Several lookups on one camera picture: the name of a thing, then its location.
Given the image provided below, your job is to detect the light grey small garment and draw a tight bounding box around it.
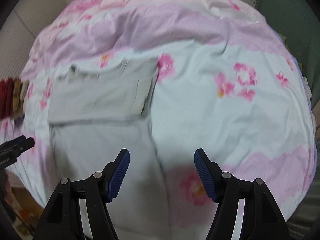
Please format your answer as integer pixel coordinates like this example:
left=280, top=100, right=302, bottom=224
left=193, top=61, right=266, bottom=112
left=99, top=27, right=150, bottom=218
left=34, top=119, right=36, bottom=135
left=48, top=57, right=170, bottom=238

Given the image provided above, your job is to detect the dark red folded garment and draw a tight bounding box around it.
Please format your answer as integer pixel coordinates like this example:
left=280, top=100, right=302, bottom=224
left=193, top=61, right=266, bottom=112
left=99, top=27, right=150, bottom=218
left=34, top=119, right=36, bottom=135
left=0, top=78, right=14, bottom=120

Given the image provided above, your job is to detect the pink floral bed quilt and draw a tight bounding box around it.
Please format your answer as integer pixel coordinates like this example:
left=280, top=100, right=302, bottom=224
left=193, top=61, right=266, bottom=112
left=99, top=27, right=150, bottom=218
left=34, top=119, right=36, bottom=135
left=1, top=0, right=316, bottom=239

